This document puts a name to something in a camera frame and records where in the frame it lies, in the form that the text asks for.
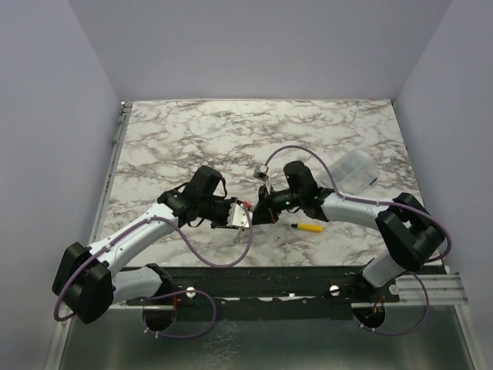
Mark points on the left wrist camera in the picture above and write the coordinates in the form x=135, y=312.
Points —
x=238, y=217

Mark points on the black mounting rail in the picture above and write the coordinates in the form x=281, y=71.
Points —
x=281, y=293

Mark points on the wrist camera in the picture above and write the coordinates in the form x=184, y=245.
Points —
x=238, y=217
x=261, y=172

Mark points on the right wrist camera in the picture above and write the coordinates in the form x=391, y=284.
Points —
x=261, y=172

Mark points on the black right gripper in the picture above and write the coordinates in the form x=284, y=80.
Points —
x=263, y=208

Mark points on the yellow handled screwdriver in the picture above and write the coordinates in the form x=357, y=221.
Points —
x=307, y=227

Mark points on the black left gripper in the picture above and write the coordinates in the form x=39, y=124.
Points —
x=223, y=223

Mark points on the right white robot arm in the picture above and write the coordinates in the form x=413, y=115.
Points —
x=409, y=234

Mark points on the aluminium frame rail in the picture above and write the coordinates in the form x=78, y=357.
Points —
x=442, y=287

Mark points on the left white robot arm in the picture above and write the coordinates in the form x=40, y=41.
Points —
x=91, y=279

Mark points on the clear plastic box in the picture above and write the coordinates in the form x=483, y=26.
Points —
x=353, y=173

